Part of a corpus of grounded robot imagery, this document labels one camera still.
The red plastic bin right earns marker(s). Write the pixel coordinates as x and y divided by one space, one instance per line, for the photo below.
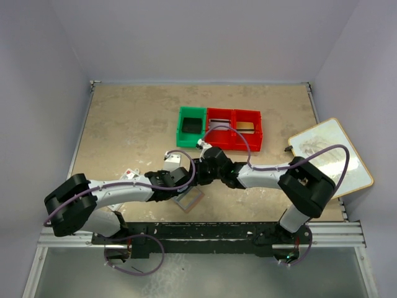
254 140

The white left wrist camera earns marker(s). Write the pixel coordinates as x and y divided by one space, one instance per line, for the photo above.
172 162

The pink leather card holder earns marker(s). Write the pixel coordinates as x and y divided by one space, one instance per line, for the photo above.
189 199

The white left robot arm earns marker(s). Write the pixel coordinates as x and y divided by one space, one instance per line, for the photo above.
77 204

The black VIP cards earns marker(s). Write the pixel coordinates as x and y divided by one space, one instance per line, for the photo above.
192 125

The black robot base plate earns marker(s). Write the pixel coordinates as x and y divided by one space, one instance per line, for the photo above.
263 239

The gold magnetic stripe cards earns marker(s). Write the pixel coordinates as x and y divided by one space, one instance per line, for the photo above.
245 127

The green plastic bin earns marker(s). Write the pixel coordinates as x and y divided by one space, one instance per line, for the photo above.
189 140

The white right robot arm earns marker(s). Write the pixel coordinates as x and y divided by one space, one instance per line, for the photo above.
308 189

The red plastic bin middle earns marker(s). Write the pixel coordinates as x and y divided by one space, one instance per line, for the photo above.
220 138

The silver magnetic stripe cards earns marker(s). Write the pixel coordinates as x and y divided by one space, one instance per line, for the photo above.
219 124

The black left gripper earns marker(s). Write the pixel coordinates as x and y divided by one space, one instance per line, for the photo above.
161 172

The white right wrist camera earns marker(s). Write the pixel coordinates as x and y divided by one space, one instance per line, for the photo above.
203 146

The red plastic bin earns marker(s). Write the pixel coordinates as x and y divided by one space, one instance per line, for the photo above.
220 138
254 140

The black whiteboard clip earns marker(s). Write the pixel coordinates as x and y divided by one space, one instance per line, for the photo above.
289 148

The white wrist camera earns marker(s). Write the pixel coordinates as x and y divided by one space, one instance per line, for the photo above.
203 146
172 162

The yellow framed whiteboard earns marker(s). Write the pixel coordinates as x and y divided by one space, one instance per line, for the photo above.
331 163

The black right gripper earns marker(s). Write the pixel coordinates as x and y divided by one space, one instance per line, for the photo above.
201 180

